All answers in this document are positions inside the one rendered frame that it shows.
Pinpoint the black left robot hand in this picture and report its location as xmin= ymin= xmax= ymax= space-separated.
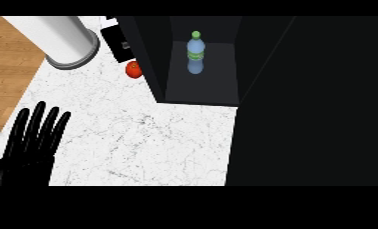
xmin=0 ymin=100 xmax=72 ymax=187

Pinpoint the dark grey open cabinet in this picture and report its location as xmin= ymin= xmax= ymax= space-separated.
xmin=115 ymin=16 xmax=296 ymax=108

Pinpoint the blue water bottle green cap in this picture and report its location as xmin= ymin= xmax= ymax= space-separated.
xmin=186 ymin=30 xmax=206 ymax=75

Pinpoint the red tomato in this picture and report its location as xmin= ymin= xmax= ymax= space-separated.
xmin=124 ymin=60 xmax=144 ymax=80

